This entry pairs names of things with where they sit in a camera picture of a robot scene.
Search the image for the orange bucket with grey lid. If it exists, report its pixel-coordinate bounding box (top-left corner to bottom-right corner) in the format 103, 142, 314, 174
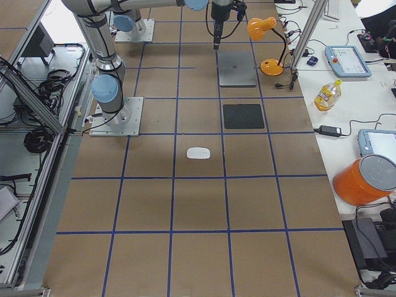
332, 154, 395, 206

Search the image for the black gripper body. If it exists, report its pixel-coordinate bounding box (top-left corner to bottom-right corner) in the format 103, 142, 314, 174
211, 0, 232, 22

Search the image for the white keyboard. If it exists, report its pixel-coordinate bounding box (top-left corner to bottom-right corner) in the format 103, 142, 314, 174
322, 0, 340, 22

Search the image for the aluminium frame post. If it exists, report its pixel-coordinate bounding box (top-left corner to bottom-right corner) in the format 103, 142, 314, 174
290, 0, 327, 72

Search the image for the blue teach pendant near lamp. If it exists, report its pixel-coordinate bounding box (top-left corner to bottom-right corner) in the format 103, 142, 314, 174
324, 46, 372, 78

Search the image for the white computer mouse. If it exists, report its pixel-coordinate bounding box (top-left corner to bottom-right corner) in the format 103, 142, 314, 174
186, 147, 211, 160

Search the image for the grey closed laptop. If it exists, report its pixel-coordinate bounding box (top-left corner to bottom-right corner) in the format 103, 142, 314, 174
218, 51, 256, 88

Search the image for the yellow drink bottle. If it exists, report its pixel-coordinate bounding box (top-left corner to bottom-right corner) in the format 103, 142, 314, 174
314, 79, 342, 111

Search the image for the black mousepad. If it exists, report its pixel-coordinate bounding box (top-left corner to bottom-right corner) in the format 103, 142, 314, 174
223, 104, 265, 129

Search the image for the small blue device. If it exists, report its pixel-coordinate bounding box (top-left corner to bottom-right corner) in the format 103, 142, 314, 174
306, 56, 319, 66

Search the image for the orange desk lamp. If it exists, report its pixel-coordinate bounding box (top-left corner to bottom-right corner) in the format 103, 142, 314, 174
247, 17, 288, 77

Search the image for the black power adapter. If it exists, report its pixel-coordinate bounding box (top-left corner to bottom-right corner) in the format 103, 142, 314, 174
314, 125, 342, 137

